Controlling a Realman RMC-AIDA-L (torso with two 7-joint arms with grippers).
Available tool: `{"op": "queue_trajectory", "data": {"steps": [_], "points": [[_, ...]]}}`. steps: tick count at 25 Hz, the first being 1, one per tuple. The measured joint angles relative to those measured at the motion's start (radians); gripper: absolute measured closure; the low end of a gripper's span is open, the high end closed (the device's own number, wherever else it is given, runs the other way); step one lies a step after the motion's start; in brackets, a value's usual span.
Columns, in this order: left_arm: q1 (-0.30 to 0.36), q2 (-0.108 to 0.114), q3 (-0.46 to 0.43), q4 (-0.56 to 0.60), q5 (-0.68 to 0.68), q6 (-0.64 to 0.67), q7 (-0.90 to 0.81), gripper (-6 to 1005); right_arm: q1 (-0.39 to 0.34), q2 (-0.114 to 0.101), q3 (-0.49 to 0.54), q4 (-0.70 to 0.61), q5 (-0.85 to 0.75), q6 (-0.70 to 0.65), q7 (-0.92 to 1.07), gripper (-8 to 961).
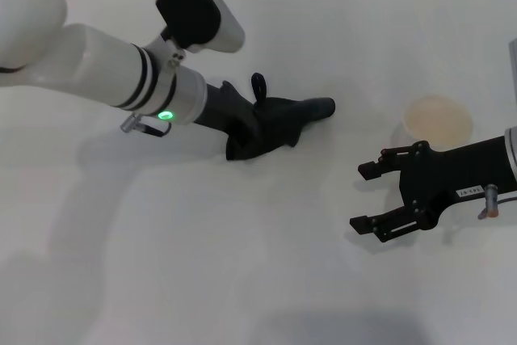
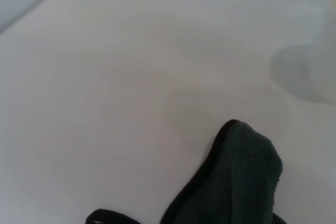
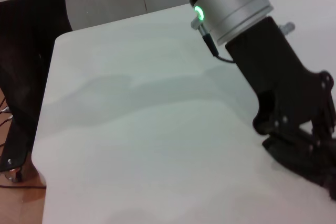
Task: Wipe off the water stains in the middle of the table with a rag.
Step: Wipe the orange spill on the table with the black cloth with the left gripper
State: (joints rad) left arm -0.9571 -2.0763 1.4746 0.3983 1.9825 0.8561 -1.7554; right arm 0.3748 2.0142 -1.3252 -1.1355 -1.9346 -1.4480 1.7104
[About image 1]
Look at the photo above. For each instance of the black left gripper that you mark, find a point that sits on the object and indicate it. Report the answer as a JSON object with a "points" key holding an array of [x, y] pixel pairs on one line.
{"points": [[226, 112]]}

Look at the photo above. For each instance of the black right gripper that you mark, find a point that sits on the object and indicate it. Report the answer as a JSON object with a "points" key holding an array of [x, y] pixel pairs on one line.
{"points": [[444, 175]]}

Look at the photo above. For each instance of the dark rag with loop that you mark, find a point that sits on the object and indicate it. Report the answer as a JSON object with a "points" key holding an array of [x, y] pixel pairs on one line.
{"points": [[282, 119]]}

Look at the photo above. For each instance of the white paper cup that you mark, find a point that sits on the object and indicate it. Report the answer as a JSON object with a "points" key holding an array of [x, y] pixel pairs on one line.
{"points": [[438, 120]]}

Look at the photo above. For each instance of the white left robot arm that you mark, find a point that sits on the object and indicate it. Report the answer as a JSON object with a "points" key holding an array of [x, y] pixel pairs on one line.
{"points": [[93, 62]]}

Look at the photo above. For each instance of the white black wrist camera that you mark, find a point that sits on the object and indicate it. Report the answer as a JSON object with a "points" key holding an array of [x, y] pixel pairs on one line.
{"points": [[202, 9]]}

